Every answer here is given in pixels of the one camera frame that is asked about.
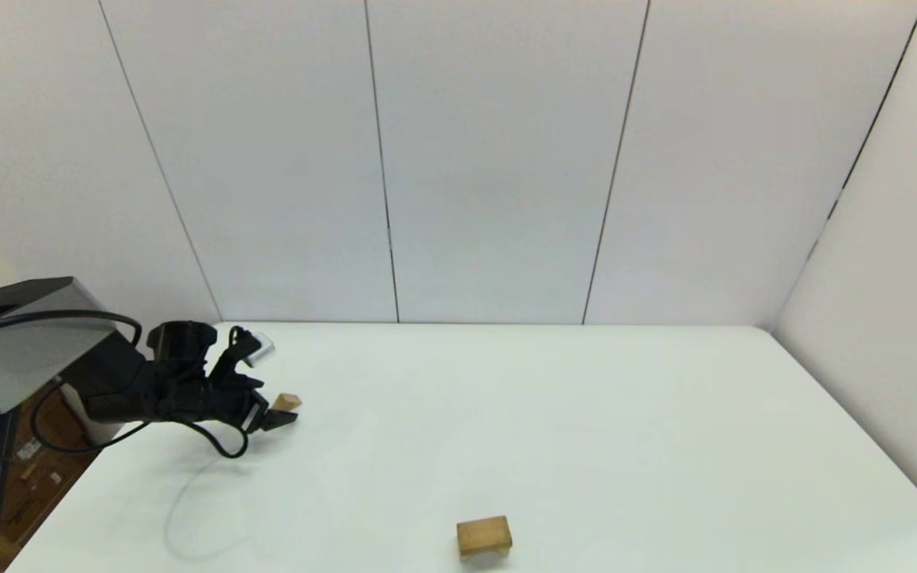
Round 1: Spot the arched wooden building block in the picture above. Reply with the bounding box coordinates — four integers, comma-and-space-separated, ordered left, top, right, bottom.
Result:
459, 544, 512, 564

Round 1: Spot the rectangular wooden building block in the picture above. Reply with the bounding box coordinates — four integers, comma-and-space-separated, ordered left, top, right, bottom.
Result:
457, 515, 513, 555

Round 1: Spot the cardboard box with white label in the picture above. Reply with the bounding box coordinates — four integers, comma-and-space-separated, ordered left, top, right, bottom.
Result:
0, 442, 101, 558
11, 394, 69, 486

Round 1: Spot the thin black left gripper cable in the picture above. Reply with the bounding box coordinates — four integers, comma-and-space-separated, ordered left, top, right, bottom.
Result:
180, 418, 252, 460

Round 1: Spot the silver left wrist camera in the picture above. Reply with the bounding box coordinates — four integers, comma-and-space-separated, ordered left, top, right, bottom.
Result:
244, 333, 277, 368

